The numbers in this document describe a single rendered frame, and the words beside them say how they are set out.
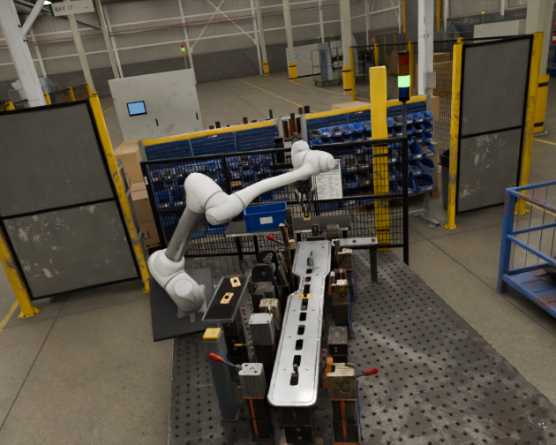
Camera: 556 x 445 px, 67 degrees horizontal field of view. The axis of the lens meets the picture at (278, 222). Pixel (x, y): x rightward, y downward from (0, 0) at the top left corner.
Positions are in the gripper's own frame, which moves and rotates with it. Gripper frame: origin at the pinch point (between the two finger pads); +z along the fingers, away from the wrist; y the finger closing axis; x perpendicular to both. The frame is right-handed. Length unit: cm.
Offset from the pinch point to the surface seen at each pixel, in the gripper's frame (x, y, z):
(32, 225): 103, -274, 36
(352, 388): -110, 22, 30
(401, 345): -50, 47, 59
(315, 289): -40.2, 4.8, 29.0
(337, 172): 54, 19, -6
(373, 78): 57, 46, -66
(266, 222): 35, -33, 20
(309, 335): -79, 4, 29
